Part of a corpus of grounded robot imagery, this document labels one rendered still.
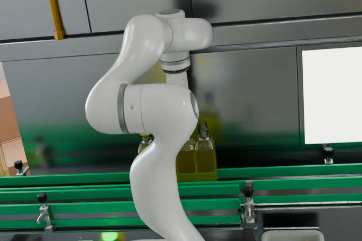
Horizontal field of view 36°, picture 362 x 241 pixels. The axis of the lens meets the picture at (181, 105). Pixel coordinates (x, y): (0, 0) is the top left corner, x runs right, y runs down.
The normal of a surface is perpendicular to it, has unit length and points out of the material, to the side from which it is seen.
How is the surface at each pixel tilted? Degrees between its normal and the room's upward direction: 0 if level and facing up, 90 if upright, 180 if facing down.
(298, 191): 90
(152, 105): 62
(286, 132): 90
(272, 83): 90
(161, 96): 39
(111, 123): 101
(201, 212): 90
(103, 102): 53
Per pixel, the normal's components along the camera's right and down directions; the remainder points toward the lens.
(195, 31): 0.58, 0.01
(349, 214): -0.12, 0.40
